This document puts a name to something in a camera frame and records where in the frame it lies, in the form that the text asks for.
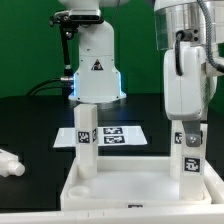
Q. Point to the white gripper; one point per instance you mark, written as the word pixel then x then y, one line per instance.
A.
pixel 187 96

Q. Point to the white frame rail front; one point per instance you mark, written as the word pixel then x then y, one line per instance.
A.
pixel 205 214

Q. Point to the white marker plate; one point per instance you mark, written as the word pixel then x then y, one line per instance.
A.
pixel 105 136

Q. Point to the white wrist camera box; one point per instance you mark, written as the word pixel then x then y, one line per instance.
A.
pixel 214 66

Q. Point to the white desk top tray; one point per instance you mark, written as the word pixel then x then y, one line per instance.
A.
pixel 125 182

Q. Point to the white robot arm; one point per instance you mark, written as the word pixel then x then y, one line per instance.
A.
pixel 188 31

